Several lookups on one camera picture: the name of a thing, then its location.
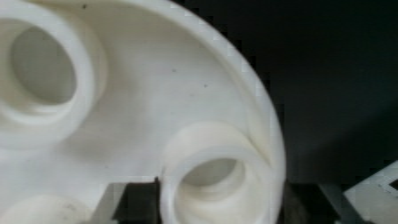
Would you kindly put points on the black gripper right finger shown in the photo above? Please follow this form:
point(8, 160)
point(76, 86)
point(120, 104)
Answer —
point(316, 205)

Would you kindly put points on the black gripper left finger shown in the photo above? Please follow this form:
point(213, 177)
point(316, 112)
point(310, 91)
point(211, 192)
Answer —
point(129, 204)

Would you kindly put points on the white round stool seat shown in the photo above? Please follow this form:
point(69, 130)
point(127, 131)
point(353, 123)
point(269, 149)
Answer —
point(133, 105)

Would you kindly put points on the white stool leg block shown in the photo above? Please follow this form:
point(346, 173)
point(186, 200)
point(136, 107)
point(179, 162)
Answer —
point(374, 196)

